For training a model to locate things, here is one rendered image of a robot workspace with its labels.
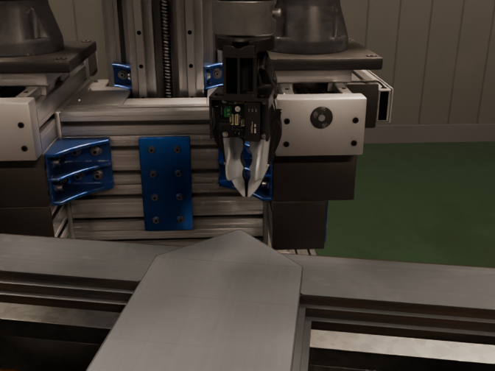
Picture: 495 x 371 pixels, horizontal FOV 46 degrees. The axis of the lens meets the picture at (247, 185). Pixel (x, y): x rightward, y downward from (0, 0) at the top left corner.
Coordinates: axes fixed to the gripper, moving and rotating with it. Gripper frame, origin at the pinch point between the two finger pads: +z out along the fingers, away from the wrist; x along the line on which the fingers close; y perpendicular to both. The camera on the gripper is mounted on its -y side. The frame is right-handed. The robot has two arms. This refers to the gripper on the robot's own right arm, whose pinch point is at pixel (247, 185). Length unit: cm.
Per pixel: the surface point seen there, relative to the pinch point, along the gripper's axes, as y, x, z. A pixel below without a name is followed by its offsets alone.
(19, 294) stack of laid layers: 19.0, -24.0, 7.4
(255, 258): 10.8, 2.5, 5.1
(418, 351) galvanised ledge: 3.4, 24.5, 22.1
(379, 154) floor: -286, 43, 90
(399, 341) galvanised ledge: 1.6, 22.1, 22.1
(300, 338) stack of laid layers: 24.1, 8.9, 6.4
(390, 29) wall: -313, 45, 15
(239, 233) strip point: 4.5, -0.4, 5.1
